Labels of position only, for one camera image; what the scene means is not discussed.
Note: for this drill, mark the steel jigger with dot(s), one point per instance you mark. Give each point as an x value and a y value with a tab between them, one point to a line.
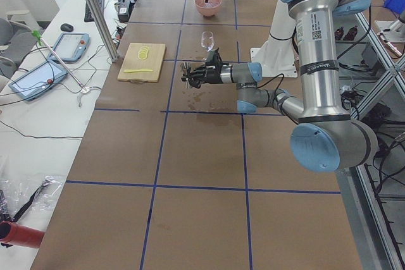
186	68

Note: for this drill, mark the pile of ice cubes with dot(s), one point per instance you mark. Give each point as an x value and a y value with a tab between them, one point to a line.
207	4

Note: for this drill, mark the clear wine glass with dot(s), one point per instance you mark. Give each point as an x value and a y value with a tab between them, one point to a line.
207	42

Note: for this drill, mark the pink bowl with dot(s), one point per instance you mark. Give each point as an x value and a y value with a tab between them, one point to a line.
207	12

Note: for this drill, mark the bamboo cutting board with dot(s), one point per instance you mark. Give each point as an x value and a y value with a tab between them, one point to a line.
154	61

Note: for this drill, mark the yellow plastic knife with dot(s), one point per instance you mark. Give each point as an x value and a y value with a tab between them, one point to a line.
142	70

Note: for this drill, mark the black power adapter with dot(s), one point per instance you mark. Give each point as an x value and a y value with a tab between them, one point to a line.
125	10

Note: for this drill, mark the far blue teach pendant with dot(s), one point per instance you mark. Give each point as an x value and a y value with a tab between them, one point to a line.
71	46

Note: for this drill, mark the blue teach pendant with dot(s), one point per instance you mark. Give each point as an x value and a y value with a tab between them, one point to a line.
38	81
71	46

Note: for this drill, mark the black computer mouse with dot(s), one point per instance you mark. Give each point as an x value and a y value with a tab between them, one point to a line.
66	27

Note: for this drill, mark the metal rod green tip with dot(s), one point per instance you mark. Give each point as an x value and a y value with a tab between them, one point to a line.
84	89

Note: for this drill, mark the near blue teach pendant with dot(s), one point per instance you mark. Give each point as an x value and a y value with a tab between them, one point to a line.
38	81

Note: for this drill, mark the clear plastic bag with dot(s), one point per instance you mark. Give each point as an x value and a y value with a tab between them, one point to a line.
24	193

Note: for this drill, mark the red cylinder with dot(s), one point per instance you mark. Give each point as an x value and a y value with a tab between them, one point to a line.
16	234

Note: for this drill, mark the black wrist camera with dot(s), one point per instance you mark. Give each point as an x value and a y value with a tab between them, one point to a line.
214	58

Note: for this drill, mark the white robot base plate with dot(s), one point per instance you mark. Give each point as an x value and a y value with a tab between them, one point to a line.
275	61

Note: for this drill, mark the aluminium frame post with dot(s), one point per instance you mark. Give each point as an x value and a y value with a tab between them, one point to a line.
102	28

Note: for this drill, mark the aluminium frame rail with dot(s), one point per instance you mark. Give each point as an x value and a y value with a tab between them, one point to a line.
373	193

